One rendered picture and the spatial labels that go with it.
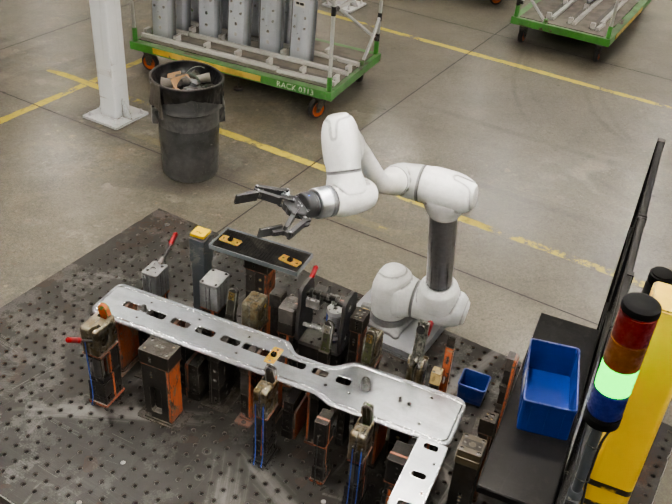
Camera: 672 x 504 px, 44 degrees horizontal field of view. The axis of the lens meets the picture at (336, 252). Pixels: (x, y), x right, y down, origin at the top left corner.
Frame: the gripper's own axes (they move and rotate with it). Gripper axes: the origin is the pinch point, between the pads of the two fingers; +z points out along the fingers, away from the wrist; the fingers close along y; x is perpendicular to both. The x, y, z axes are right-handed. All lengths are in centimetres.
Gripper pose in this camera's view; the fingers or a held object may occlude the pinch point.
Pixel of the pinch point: (250, 215)
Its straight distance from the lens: 221.4
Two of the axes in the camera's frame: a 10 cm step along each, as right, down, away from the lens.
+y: -5.1, -6.8, 5.2
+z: -8.1, 1.8, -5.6
